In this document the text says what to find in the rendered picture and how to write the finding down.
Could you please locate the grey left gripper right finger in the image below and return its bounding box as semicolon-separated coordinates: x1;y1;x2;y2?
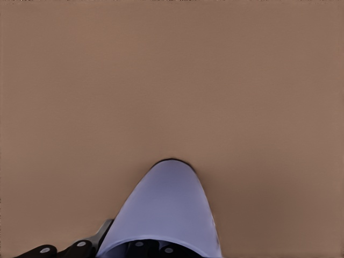
114;239;198;258

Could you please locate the lavender cup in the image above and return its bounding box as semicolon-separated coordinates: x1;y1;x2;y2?
96;158;224;258

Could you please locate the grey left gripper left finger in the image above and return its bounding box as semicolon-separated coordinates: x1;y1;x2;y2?
15;218;114;258

